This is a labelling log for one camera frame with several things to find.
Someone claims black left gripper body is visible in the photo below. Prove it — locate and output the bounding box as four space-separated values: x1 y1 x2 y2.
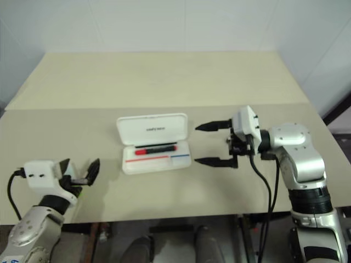
59 175 84 196

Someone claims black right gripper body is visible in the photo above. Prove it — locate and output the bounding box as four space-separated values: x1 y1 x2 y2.
225 127 255 169

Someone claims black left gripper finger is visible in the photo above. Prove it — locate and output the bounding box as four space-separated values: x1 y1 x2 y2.
59 158 72 179
86 157 101 187

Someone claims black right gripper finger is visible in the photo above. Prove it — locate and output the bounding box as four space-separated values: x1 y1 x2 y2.
194 119 234 133
194 156 238 169

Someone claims white open pencil case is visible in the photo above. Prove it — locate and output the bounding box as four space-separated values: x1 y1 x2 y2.
116 112 192 175

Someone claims red marker with black cap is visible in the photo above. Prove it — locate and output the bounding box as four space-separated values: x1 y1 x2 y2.
134 145 178 156

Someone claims thin black marker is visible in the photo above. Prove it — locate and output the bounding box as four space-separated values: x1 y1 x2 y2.
134 141 178 150

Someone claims dark rounded grey shape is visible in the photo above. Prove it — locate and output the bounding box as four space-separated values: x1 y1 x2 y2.
194 225 222 263
126 235 155 263

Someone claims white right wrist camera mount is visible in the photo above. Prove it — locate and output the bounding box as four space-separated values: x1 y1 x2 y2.
231 105 263 156

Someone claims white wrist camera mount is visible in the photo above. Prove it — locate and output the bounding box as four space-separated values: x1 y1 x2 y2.
24 160 78 207
231 105 263 156

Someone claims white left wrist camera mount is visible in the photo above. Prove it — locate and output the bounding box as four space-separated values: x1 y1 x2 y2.
24 160 78 207

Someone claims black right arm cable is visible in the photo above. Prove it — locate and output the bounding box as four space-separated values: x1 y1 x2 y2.
263 157 281 263
248 136 273 263

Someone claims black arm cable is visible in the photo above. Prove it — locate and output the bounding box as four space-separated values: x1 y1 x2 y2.
263 157 281 263
248 136 273 263
7 167 27 220

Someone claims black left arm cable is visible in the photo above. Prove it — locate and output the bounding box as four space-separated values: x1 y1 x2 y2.
7 167 27 220

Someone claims black slanted frame post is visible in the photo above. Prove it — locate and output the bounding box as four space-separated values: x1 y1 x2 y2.
321 92 351 124

